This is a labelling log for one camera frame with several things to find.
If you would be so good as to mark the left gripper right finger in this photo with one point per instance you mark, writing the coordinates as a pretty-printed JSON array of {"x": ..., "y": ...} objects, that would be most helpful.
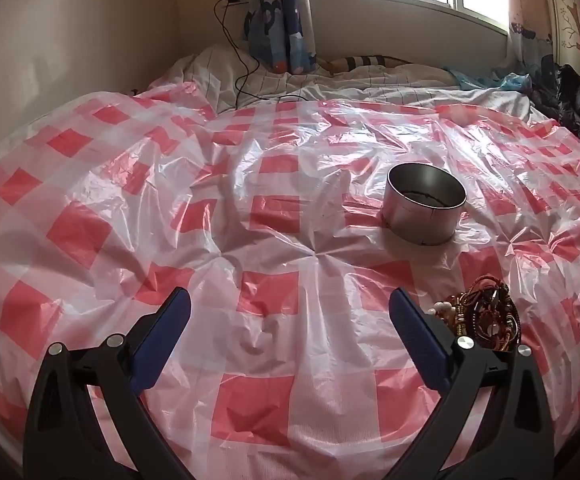
[{"x": 515, "y": 436}]

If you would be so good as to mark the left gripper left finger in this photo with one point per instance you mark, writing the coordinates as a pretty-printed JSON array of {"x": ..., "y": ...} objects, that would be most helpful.
[{"x": 62, "y": 436}]

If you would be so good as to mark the black down jacket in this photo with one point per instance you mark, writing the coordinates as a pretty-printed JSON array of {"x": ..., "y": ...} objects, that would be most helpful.
[{"x": 555, "y": 92}]

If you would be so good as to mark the round metal tin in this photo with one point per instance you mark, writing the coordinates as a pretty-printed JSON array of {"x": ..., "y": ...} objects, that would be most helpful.
[{"x": 422, "y": 203}]

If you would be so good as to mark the blue plastic bag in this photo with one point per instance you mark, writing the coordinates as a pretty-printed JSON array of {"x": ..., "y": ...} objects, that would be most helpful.
[{"x": 509, "y": 82}]

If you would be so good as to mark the cartoon curtain right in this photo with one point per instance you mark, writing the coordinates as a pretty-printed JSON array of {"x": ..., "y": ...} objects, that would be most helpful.
[{"x": 530, "y": 43}]

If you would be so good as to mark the red white checkered plastic sheet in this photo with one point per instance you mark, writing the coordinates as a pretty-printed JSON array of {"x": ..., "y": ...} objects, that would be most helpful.
[{"x": 271, "y": 217}]

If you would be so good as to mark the striped pillow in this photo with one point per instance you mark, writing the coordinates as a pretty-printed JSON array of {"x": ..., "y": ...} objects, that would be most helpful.
[{"x": 345, "y": 65}]

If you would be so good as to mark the blue cartoon curtain left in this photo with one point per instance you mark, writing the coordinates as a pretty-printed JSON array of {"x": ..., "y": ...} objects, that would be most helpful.
[{"x": 280, "y": 34}]

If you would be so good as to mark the white bed quilt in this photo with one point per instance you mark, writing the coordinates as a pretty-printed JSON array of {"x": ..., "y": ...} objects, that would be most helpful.
[{"x": 229, "y": 79}]

